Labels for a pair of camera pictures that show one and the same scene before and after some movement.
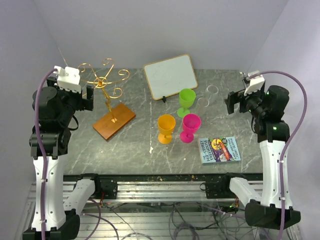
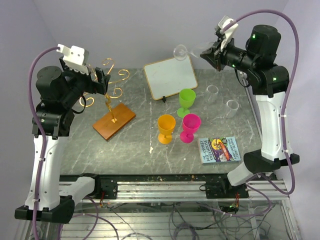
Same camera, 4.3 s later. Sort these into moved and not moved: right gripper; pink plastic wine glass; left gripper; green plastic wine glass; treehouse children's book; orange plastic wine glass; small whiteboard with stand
Moved: right gripper; left gripper
Not moved: treehouse children's book; orange plastic wine glass; pink plastic wine glass; small whiteboard with stand; green plastic wine glass
